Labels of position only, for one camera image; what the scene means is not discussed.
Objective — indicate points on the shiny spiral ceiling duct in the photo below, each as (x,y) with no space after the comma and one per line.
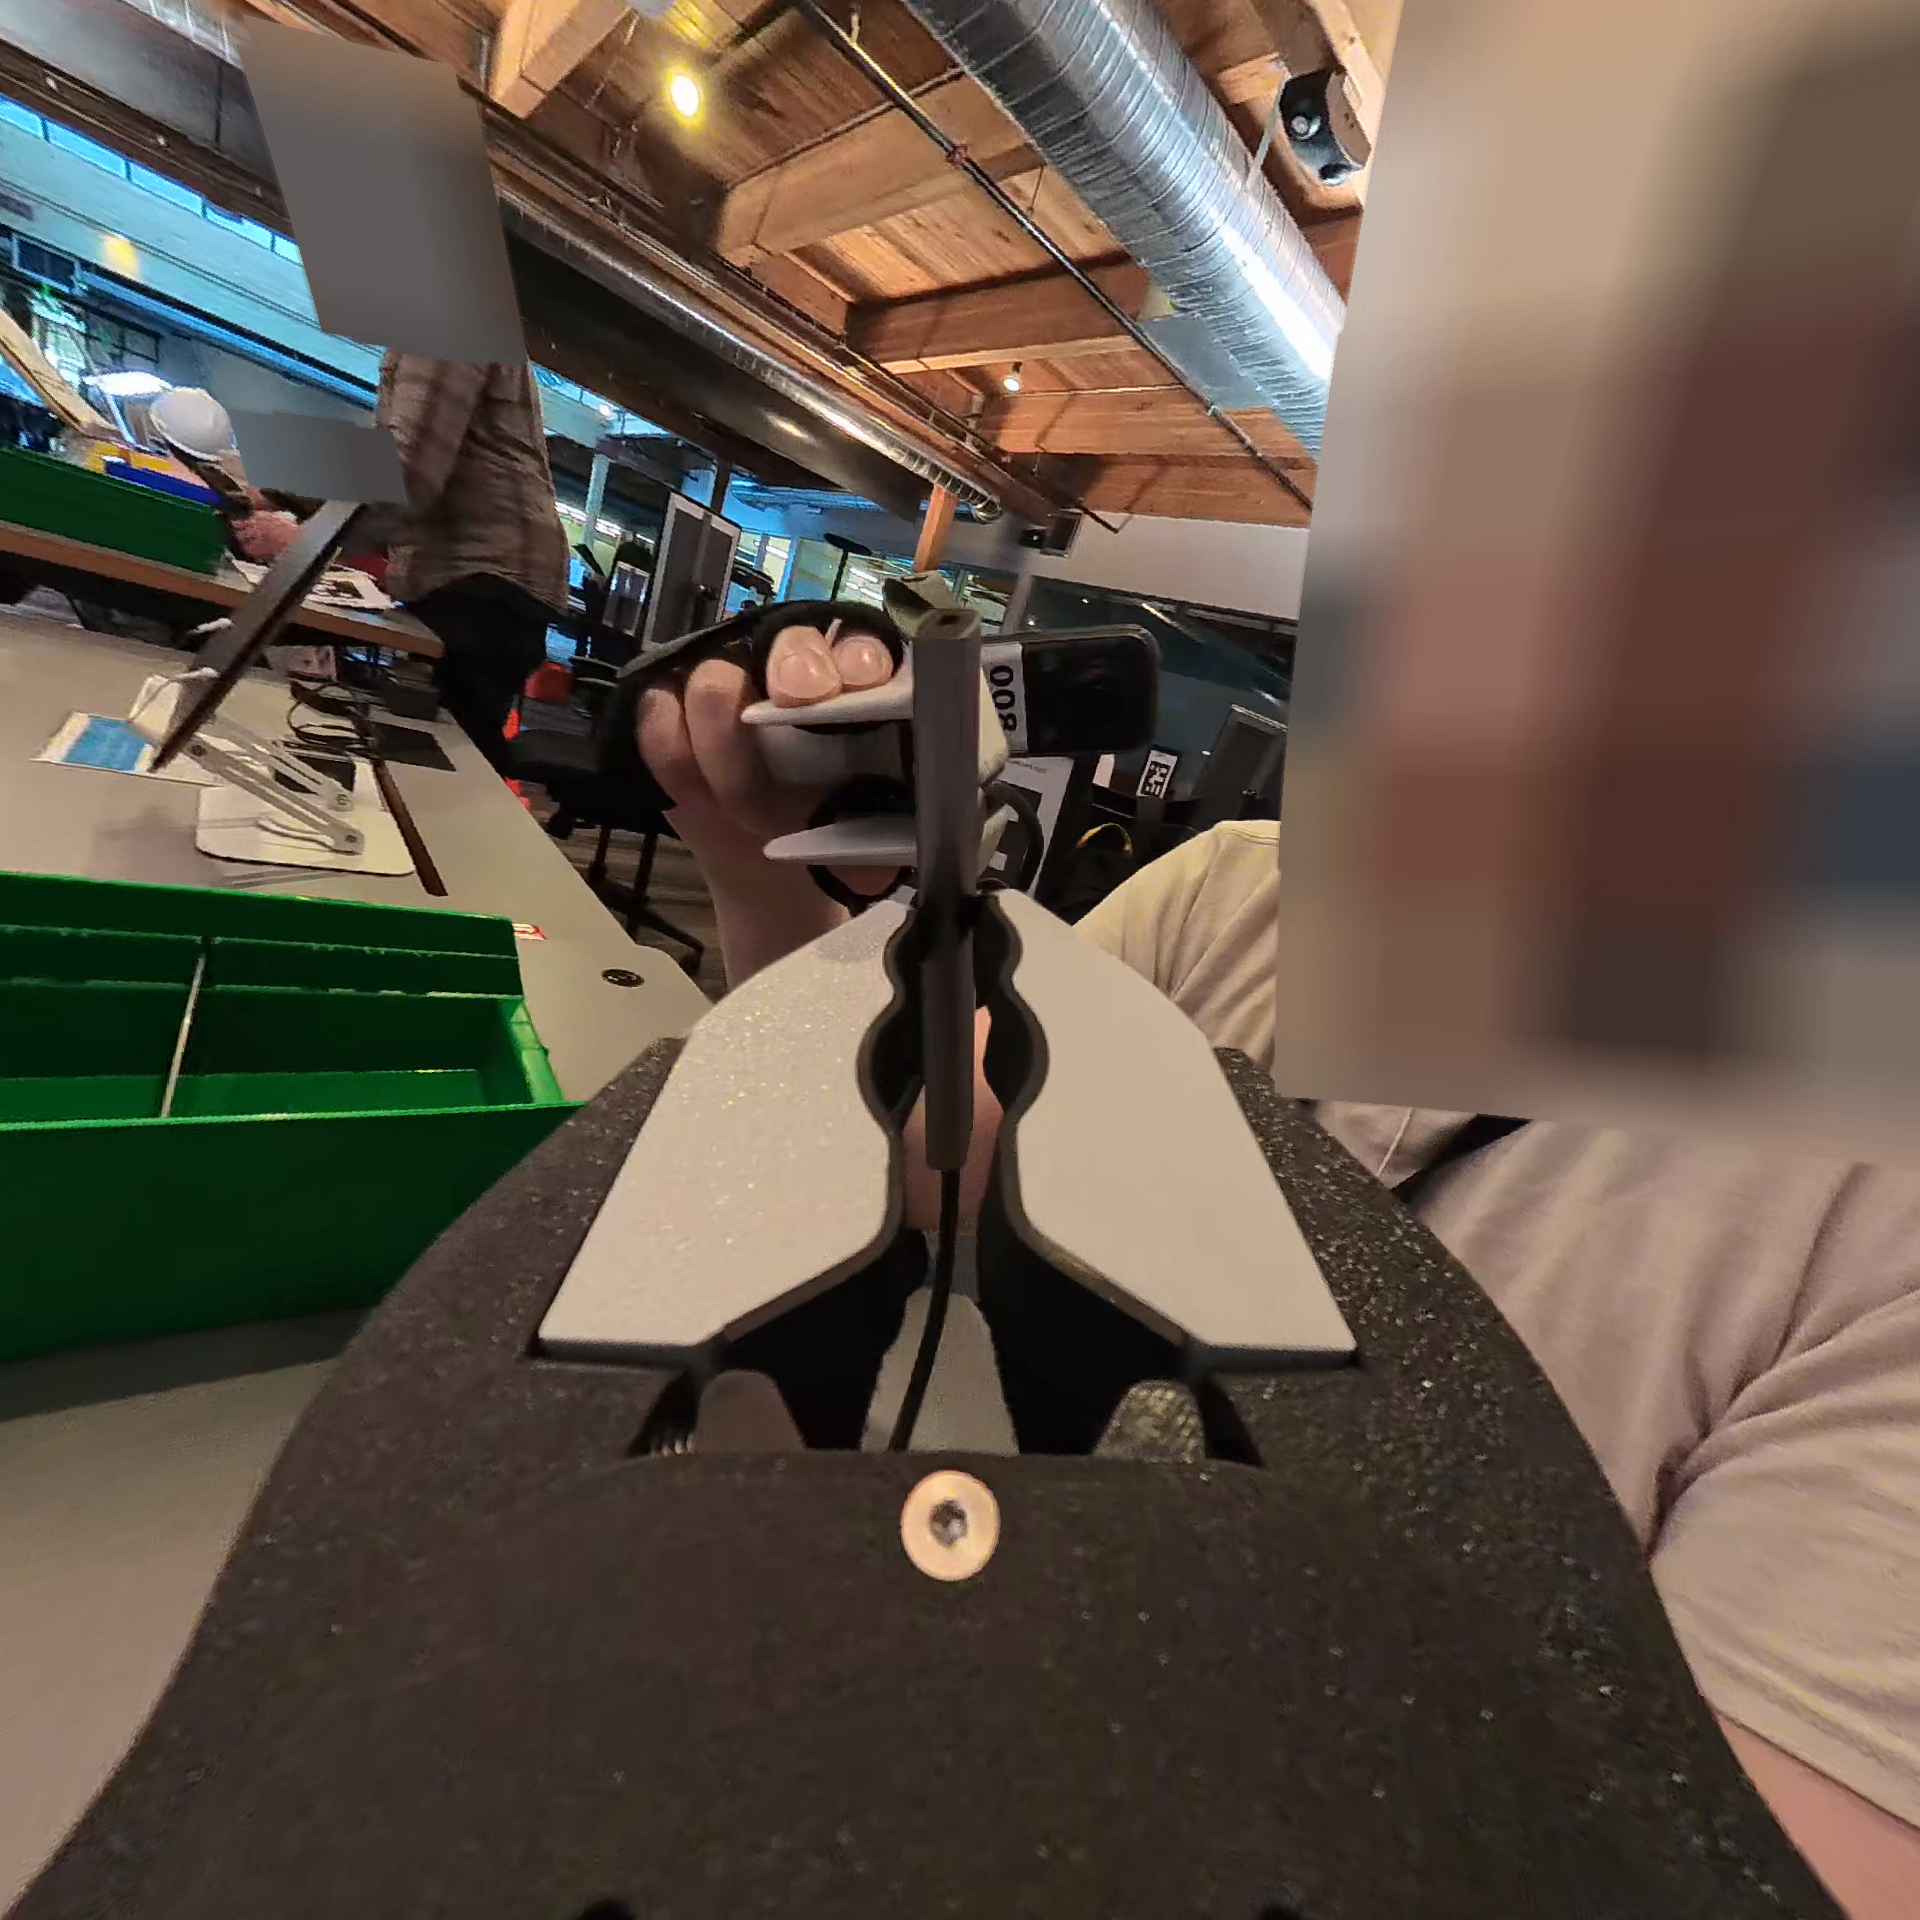
(1154,166)

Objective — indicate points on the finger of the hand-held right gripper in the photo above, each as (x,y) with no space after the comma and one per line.
(916,594)

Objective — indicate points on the black display board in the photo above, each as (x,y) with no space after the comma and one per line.
(276,615)

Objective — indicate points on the green plastic divided bin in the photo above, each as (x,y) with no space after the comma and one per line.
(224,1200)

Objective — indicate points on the ceiling security camera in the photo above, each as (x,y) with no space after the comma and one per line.
(1323,125)

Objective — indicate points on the round ceiling lamp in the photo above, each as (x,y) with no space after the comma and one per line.
(686,93)

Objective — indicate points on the dark spiral ceiling duct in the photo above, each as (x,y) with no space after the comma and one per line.
(721,339)

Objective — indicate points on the white adjustable stand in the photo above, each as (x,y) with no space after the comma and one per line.
(284,795)

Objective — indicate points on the black office chair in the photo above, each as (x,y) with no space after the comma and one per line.
(599,751)

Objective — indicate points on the wooden table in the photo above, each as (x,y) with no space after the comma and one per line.
(89,558)

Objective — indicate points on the blue and white paper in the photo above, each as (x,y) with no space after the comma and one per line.
(105,739)

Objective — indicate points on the white hard hat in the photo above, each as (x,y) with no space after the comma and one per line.
(192,424)

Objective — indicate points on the person's right hand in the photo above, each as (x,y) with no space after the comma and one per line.
(705,779)

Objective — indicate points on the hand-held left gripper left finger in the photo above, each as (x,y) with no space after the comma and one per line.
(734,1171)

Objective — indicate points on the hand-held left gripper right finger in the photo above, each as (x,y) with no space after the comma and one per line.
(1171,1185)

